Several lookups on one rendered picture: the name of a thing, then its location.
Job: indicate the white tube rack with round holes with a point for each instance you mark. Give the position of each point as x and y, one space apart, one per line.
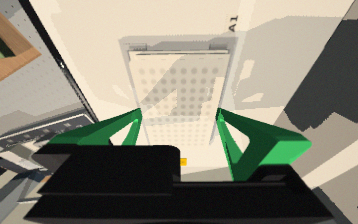
44 139

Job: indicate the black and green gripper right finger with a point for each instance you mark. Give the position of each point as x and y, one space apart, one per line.
268 144

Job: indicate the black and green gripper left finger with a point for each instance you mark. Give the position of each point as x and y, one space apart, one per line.
99 133

